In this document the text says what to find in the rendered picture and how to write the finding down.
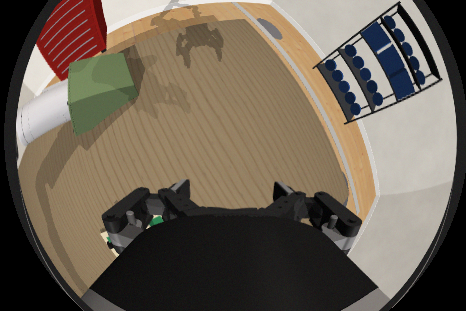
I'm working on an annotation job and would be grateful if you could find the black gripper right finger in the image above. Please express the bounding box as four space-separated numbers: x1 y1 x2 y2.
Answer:
252 181 362 255

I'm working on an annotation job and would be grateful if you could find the green and white chessboard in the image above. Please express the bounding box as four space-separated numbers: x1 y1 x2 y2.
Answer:
100 215 164 257

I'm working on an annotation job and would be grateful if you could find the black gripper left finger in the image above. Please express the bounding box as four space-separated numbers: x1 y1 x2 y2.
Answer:
101 179 215 255

